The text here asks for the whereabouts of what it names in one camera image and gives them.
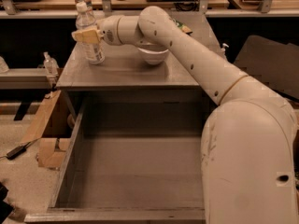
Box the black folding chair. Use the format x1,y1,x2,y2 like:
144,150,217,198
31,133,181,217
234,35,299,100

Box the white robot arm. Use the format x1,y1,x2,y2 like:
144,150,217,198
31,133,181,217
72,7,298,224

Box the black power adapter on floor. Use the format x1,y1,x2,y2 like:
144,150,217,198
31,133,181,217
6,144,29,160

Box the cardboard pieces on left floor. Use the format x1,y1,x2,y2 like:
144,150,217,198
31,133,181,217
21,91,71,169

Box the small sanitizer bottle left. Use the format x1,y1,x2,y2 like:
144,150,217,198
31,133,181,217
43,51,59,76

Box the white ceramic bowl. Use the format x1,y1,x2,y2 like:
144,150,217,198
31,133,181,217
138,45,169,65

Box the grey cabinet with top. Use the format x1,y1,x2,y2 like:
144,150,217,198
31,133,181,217
56,10,240,120

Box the clear plastic water bottle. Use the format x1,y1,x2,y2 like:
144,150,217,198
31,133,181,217
75,1,105,64

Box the small white pump bottle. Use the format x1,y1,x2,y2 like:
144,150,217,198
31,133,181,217
221,43,229,54

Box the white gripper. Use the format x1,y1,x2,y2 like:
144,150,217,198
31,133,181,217
72,15,121,46

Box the green snack bag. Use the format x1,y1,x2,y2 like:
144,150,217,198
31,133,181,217
174,20,192,35

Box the open grey top drawer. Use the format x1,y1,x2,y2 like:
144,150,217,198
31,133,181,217
25,102,205,224

